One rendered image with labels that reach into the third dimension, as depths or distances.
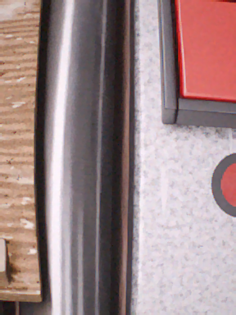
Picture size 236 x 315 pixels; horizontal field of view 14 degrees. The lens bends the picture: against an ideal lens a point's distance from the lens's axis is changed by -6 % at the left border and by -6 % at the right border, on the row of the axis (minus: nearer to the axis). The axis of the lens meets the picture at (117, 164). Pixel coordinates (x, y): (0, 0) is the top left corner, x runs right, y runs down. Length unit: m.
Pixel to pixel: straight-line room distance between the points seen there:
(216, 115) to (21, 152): 0.09
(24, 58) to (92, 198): 0.07
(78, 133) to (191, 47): 0.07
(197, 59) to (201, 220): 0.07
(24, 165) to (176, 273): 0.08
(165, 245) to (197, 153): 0.04
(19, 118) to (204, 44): 0.09
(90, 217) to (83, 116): 0.04
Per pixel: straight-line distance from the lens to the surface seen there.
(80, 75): 0.43
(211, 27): 0.44
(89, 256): 0.41
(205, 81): 0.43
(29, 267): 0.39
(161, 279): 0.41
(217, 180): 0.42
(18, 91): 0.41
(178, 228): 0.41
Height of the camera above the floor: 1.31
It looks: 68 degrees down
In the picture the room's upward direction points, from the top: 6 degrees clockwise
